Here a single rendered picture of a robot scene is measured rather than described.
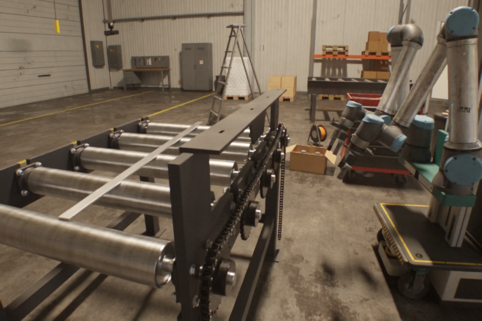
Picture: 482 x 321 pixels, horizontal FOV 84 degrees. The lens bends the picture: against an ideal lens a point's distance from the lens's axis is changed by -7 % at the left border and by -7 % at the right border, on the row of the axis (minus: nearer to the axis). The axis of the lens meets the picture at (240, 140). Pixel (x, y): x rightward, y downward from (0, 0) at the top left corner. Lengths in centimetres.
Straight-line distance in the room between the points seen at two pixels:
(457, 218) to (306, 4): 998
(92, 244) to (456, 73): 143
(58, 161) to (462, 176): 183
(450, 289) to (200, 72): 1057
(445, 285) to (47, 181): 200
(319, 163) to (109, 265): 298
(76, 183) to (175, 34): 1154
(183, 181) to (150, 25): 1266
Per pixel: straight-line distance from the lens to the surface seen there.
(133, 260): 76
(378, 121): 149
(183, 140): 160
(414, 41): 197
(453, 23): 143
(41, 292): 171
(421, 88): 158
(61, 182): 128
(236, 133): 70
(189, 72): 1167
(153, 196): 102
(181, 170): 55
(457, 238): 205
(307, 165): 354
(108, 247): 80
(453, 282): 198
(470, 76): 144
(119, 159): 144
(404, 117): 160
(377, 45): 1015
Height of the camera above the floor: 135
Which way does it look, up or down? 16 degrees down
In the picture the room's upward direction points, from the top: straight up
